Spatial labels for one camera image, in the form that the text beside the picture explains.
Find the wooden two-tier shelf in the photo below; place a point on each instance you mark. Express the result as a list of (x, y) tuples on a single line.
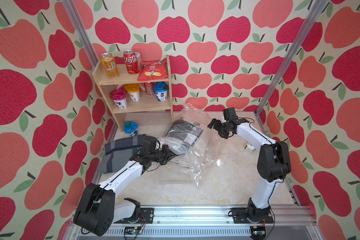
[(147, 103)]

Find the black white checked scarf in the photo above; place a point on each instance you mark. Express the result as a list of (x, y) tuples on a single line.
[(182, 135)]

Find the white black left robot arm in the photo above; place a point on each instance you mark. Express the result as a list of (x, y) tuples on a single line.
[(98, 208)]

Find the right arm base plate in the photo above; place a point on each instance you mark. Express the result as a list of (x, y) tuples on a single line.
[(251, 216)]

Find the blue lid cup on shelf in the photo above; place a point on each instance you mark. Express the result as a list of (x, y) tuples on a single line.
[(161, 91)]

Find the orange soda can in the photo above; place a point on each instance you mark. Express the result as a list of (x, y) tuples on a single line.
[(109, 65)]

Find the small red can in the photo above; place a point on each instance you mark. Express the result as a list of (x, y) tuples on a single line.
[(149, 87)]

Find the aluminium front rail frame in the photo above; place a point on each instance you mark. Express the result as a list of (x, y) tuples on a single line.
[(286, 222)]

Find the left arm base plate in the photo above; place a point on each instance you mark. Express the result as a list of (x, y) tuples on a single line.
[(139, 216)]

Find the red cola can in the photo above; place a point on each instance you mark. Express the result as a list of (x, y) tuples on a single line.
[(131, 62)]

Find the pink lid cup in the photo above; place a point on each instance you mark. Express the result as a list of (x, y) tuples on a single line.
[(119, 97)]

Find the red chips bag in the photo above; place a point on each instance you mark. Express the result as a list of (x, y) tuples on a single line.
[(153, 70)]

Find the dark plaid grey scarf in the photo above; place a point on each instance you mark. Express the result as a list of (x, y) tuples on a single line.
[(119, 152)]

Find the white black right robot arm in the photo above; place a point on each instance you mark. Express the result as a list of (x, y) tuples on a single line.
[(273, 165)]

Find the green white small box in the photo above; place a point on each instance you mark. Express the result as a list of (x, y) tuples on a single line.
[(249, 148)]

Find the yellow lid cup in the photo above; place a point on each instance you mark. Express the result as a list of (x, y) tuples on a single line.
[(133, 91)]

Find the blue lid cup on table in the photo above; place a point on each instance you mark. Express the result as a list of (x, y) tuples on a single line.
[(131, 128)]

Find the clear plastic vacuum bag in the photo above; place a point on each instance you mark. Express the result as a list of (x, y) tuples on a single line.
[(196, 148)]

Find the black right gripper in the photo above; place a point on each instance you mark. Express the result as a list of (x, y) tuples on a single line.
[(216, 126)]

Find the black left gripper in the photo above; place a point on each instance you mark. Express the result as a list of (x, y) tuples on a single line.
[(167, 152)]

